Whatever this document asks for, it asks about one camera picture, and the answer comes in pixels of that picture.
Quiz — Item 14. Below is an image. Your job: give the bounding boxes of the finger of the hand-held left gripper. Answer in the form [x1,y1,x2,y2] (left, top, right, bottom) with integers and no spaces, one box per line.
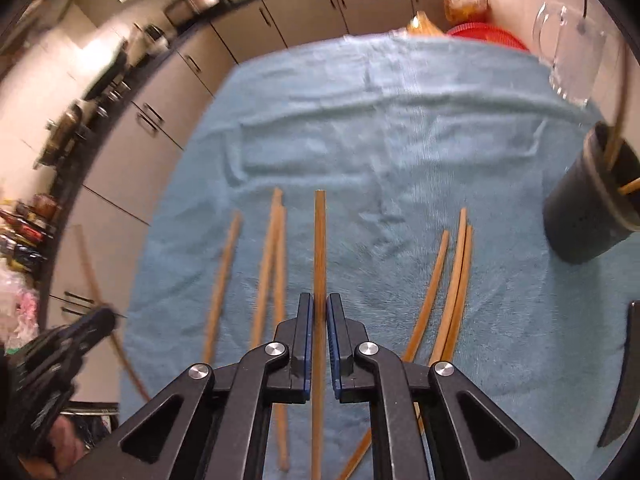
[64,306,118,357]

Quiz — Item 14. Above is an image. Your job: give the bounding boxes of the cluster of condiment bottles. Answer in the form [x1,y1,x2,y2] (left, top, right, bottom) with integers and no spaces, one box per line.
[0,194,57,272]

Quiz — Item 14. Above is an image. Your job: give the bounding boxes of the clear glass mug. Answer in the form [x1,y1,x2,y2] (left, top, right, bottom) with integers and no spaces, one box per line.
[532,2,608,106]

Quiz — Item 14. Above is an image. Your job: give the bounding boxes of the blue towel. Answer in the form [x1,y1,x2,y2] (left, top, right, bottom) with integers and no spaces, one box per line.
[120,32,640,480]

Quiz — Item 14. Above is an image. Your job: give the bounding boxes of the large red plastic basin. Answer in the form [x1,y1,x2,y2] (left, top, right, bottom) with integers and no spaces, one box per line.
[446,22,530,52]

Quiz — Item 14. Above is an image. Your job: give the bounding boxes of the group of wooden chopsticks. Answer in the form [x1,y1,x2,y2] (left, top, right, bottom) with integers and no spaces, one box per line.
[200,187,474,480]

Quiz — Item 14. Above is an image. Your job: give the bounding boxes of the dark grey utensil holder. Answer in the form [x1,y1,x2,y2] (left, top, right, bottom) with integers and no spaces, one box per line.
[542,122,640,266]

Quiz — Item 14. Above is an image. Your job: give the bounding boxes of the pale crumpled plastic bags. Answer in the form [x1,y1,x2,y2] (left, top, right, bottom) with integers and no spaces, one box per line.
[0,260,42,353]

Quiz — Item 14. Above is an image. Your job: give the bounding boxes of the beige kitchen base cabinets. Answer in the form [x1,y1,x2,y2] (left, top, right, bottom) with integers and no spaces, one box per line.
[47,0,481,411]

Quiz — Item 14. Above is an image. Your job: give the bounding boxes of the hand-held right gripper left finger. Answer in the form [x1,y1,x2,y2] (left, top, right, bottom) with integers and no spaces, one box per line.
[82,292,313,480]

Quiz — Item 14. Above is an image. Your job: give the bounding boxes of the person's left hand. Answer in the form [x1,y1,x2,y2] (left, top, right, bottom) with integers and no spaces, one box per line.
[30,415,86,476]

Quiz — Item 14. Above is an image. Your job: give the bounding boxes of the yellow plastic bag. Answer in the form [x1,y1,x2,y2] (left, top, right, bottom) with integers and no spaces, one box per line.
[406,10,445,37]

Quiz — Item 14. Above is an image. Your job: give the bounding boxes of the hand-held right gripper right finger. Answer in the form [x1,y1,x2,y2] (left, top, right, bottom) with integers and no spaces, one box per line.
[327,292,576,480]

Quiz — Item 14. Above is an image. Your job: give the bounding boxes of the black kitchen countertop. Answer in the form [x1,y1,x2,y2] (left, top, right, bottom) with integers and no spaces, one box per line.
[30,0,476,241]

